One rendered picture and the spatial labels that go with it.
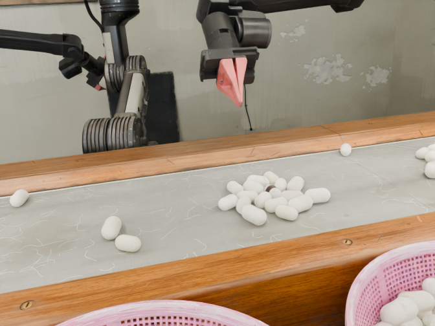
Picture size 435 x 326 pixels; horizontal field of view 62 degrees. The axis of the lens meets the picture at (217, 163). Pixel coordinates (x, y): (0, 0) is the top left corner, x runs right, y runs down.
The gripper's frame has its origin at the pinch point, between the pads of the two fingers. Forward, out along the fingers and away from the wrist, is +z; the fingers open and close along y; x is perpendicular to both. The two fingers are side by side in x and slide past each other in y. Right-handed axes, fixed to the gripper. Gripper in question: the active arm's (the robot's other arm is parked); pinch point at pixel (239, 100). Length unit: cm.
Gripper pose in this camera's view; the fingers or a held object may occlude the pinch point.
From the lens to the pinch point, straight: 61.8
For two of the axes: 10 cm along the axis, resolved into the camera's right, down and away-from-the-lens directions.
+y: 9.8, -1.2, 1.9
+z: 2.0, 8.5, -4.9
